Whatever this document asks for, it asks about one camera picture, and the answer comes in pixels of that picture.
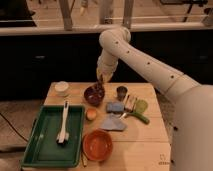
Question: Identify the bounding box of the purple bowl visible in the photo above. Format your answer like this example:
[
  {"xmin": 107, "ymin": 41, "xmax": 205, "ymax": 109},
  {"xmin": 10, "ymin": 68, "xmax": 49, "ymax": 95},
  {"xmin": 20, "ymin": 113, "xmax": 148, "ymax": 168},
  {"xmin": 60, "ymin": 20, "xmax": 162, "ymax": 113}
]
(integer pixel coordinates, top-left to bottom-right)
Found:
[{"xmin": 84, "ymin": 86, "xmax": 105, "ymax": 107}]

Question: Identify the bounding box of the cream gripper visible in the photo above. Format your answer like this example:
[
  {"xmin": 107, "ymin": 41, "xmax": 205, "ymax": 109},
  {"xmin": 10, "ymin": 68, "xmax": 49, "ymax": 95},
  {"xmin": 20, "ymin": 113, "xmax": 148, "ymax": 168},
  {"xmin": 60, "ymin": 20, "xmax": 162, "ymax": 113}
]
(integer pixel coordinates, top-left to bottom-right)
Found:
[{"xmin": 96, "ymin": 67, "xmax": 113, "ymax": 83}]

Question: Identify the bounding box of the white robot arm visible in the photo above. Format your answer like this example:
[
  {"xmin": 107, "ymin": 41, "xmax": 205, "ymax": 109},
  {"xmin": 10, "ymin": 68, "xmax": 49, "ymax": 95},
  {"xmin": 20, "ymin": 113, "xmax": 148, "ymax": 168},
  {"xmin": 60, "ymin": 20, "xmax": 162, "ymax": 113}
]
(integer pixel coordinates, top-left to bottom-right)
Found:
[{"xmin": 97, "ymin": 27, "xmax": 213, "ymax": 171}]

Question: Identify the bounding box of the orange bowl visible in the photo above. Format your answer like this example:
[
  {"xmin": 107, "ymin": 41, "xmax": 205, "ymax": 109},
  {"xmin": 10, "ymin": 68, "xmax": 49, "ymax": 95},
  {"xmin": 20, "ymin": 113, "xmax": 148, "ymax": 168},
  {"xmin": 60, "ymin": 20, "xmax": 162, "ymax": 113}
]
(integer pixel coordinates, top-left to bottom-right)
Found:
[{"xmin": 82, "ymin": 129, "xmax": 113, "ymax": 162}]

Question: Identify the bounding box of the green handled scoop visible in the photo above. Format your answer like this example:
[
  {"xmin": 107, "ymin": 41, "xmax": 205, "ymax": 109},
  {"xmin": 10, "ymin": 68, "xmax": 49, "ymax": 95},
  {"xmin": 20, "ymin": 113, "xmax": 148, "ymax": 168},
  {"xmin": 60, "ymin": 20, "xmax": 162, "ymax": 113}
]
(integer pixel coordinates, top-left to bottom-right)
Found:
[{"xmin": 120, "ymin": 99, "xmax": 151, "ymax": 125}]

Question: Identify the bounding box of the white small cup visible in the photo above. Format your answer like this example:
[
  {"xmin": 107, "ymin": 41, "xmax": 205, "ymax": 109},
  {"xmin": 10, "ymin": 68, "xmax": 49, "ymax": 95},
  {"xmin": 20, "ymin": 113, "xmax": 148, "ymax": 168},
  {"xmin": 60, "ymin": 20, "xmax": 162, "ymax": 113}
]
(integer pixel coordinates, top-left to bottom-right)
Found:
[{"xmin": 54, "ymin": 81, "xmax": 69, "ymax": 97}]

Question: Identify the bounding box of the orange fruit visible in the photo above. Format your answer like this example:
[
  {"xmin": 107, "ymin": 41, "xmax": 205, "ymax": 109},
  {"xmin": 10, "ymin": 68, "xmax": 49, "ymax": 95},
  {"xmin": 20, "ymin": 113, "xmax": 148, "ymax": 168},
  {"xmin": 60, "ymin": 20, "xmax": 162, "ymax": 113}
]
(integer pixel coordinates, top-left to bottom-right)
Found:
[{"xmin": 86, "ymin": 109, "xmax": 97, "ymax": 121}]

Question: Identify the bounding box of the grey blue cloth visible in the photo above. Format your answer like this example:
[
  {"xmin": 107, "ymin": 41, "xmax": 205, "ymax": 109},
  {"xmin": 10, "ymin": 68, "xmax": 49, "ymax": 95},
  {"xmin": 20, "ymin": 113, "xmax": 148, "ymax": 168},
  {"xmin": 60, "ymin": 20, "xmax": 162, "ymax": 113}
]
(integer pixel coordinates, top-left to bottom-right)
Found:
[{"xmin": 100, "ymin": 115, "xmax": 127, "ymax": 131}]

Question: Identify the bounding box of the blue sponge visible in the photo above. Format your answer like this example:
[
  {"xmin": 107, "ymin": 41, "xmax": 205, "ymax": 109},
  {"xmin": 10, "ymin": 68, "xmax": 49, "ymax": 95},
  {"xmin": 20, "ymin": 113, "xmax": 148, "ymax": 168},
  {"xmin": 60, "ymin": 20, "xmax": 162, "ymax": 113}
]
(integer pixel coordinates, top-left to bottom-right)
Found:
[{"xmin": 106, "ymin": 102, "xmax": 124, "ymax": 113}]

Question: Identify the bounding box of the green plastic tray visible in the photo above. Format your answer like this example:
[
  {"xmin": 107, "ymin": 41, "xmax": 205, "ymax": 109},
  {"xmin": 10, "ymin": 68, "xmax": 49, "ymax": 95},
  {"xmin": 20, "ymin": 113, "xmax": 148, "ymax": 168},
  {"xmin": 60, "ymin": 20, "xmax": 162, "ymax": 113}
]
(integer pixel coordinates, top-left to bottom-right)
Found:
[{"xmin": 21, "ymin": 105, "xmax": 85, "ymax": 168}]

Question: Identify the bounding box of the dark red grape bunch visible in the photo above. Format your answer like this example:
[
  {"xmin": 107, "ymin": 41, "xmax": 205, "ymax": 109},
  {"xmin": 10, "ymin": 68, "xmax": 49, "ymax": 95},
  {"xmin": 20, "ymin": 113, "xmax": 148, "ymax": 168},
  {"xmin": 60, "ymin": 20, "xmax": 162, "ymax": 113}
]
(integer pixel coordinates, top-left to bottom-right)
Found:
[{"xmin": 92, "ymin": 79, "xmax": 105, "ymax": 97}]

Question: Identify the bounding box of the dark metal cup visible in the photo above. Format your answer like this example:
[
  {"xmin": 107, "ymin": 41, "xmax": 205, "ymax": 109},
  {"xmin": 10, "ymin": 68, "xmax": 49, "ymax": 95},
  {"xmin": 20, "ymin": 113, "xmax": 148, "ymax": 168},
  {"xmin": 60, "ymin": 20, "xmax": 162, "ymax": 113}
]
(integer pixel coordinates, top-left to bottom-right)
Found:
[{"xmin": 116, "ymin": 86, "xmax": 128, "ymax": 101}]

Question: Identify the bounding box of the black cable left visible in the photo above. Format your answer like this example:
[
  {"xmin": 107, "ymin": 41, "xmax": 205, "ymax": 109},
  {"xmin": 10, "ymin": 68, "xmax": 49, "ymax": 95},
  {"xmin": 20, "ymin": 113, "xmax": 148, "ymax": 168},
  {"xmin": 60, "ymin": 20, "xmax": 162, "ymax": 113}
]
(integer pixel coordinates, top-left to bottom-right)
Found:
[{"xmin": 0, "ymin": 112, "xmax": 30, "ymax": 144}]

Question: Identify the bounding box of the striped wooden block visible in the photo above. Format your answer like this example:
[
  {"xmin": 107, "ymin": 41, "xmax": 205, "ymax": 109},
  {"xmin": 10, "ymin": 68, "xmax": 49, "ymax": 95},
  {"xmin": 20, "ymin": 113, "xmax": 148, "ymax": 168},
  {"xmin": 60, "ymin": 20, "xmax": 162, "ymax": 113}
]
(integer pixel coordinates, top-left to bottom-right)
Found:
[{"xmin": 124, "ymin": 95, "xmax": 137, "ymax": 112}]

